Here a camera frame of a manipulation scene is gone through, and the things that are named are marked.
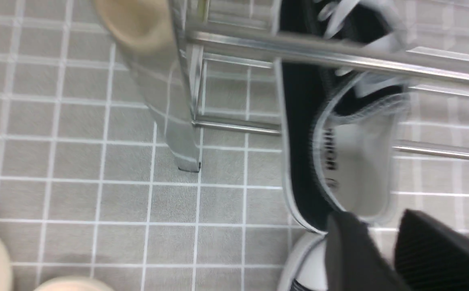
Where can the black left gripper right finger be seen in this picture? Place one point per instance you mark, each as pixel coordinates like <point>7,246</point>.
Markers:
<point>429,255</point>

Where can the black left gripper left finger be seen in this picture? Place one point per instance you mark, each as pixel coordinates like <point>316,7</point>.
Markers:
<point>352,260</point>

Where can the black canvas sneaker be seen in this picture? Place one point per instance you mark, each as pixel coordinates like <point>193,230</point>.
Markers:
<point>339,125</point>
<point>305,269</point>

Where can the steel shoe rack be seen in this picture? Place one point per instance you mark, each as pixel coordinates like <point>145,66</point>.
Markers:
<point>163,46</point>

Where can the cream slipper right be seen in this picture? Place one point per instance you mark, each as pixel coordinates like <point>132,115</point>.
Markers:
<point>73,283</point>

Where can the grey checkered floor mat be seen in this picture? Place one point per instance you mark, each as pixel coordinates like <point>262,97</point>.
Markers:
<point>88,186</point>

